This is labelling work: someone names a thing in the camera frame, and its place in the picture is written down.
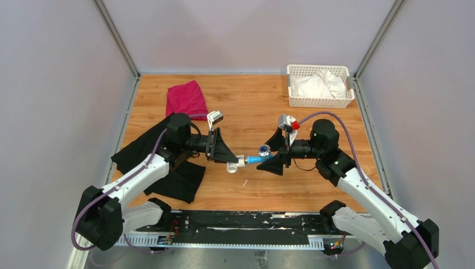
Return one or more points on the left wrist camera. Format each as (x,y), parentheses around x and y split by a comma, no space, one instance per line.
(213,118)

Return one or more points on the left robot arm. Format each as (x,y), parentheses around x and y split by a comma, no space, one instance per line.
(137,178)

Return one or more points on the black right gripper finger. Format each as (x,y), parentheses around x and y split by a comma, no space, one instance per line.
(274,165)
(277,141)

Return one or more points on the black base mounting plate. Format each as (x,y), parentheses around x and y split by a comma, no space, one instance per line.
(248,228)

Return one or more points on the magenta cloth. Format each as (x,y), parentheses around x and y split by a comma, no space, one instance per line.
(187,98)

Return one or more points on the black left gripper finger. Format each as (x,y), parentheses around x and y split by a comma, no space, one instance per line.
(225,158)
(220,149)

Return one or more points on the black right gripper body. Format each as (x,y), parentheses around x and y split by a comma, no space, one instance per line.
(287,149)

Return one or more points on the white plastic basket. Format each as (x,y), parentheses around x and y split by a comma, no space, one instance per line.
(308,70)

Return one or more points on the blue water faucet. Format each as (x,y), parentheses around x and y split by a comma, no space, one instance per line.
(263,153)

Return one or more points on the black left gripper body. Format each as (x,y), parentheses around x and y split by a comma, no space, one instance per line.
(210,145)

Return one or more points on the black cloth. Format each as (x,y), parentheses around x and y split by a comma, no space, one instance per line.
(180,184)

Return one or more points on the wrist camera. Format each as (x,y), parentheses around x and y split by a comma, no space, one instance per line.
(213,118)
(290,125)

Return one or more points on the white cloth in basket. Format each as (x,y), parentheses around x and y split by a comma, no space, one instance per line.
(322,85)

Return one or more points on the aluminium frame rail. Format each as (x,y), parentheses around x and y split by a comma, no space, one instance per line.
(103,226)

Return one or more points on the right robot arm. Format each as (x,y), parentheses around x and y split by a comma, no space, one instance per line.
(402,238)

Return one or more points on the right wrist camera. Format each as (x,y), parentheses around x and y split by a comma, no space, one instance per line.
(290,125)

